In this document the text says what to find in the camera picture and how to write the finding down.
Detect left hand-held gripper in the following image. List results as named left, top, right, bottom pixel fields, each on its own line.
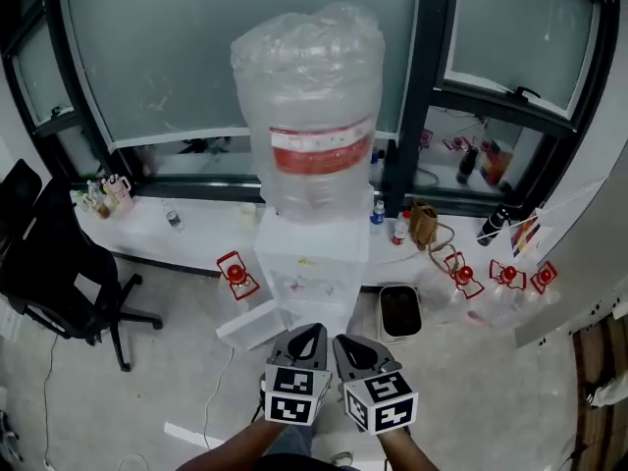
left=259, top=322, right=334, bottom=428

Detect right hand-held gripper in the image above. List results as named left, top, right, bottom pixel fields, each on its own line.
left=332, top=334, right=420, bottom=436

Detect white water dispenser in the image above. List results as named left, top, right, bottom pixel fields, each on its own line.
left=215, top=208, right=372, bottom=350

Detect person's right forearm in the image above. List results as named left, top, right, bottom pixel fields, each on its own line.
left=377, top=427, right=441, bottom=471

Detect person's left forearm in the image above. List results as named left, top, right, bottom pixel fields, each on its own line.
left=176, top=419, right=287, bottom=471

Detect beige trash bin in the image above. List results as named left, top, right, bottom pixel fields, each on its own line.
left=377, top=284, right=424, bottom=345

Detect person's blue trousers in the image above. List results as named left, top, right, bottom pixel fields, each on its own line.
left=259, top=424, right=344, bottom=471

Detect red label plastic bottle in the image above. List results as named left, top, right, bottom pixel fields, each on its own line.
left=391, top=209, right=413, bottom=246

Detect white window ledge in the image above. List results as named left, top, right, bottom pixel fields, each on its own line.
left=73, top=196, right=556, bottom=280

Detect blue label plastic bottle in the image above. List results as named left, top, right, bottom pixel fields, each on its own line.
left=370, top=199, right=388, bottom=237

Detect brown paper bag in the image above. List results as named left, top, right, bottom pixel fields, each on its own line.
left=409, top=198, right=441, bottom=250

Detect small clear water bottle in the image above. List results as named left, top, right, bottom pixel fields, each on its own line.
left=161, top=198, right=185, bottom=235

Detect black tumbler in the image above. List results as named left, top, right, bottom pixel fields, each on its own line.
left=476, top=203, right=512, bottom=247

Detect colourful printed booklet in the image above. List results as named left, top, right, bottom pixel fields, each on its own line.
left=507, top=208, right=554, bottom=260

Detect black mesh office chair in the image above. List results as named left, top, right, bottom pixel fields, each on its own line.
left=0, top=158, right=165, bottom=374

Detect large clear water bottle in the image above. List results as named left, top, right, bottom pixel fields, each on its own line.
left=230, top=1, right=387, bottom=226

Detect small green bottle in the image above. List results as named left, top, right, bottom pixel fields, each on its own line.
left=71, top=188, right=95, bottom=213

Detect black framed window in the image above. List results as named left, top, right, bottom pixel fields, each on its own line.
left=0, top=0, right=622, bottom=216

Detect white power cable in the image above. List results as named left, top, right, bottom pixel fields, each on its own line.
left=202, top=345, right=236, bottom=451

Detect thin grey floor cable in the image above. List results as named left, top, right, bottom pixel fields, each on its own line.
left=41, top=334, right=61, bottom=466

